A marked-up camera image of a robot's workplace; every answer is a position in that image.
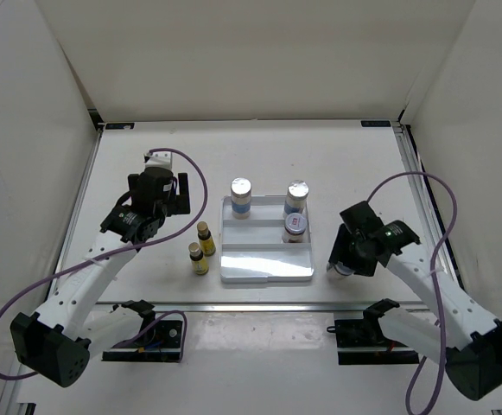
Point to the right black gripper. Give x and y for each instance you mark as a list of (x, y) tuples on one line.
[(340, 245)]

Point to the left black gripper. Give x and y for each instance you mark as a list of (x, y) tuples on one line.
[(180, 206)]

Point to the red cap jar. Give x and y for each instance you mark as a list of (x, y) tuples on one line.
[(338, 271), (295, 226)]

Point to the yellow small bottle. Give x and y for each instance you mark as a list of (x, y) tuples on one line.
[(205, 239), (198, 259)]

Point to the blue label shaker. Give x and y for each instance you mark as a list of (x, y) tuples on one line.
[(296, 198), (241, 198)]

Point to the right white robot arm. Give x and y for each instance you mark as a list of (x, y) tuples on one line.
[(468, 338)]

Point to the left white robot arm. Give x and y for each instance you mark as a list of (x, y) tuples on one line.
[(56, 340)]

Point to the white divided tray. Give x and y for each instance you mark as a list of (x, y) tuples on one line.
[(253, 251)]

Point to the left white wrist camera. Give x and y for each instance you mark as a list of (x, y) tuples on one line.
[(158, 159)]

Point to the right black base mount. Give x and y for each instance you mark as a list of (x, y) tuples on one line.
[(356, 348)]

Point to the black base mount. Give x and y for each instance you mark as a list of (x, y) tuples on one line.
[(356, 348), (163, 343)]

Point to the aluminium front rail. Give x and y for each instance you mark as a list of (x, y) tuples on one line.
[(255, 306)]

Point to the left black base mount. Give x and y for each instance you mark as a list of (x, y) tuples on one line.
[(163, 343)]

